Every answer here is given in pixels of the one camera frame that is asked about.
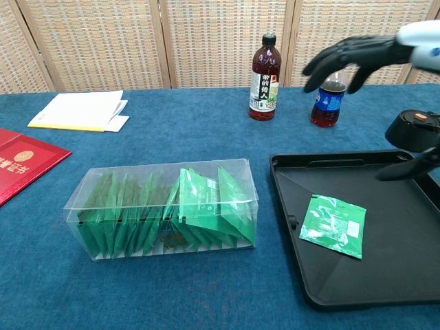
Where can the blue table cloth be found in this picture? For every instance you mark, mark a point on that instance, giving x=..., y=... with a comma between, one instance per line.
x=206, y=292

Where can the red certificate folder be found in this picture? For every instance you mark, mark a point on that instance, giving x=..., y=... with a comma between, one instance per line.
x=24, y=161

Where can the cola bottle blue label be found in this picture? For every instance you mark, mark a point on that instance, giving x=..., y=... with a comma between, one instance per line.
x=328, y=106

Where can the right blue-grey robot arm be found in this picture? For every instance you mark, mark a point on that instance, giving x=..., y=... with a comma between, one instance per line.
x=426, y=38

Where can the woven wooden folding screen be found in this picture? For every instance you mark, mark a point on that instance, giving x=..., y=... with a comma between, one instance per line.
x=103, y=41

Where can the white booklet yellow edge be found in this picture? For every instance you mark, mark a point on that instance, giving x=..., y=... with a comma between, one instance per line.
x=79, y=110

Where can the dark glass bottle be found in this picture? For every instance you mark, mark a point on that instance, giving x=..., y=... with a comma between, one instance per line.
x=264, y=68

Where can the clear box of green packets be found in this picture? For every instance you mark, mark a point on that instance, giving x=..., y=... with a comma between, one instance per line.
x=113, y=178

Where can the black round lidded cup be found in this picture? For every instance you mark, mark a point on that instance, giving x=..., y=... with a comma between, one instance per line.
x=409, y=134

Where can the black plastic tray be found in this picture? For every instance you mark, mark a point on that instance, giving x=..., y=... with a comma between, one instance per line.
x=395, y=275

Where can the white paper card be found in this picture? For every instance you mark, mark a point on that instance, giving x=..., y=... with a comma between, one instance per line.
x=118, y=123

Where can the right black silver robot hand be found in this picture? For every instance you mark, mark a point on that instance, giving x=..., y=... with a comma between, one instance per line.
x=357, y=51

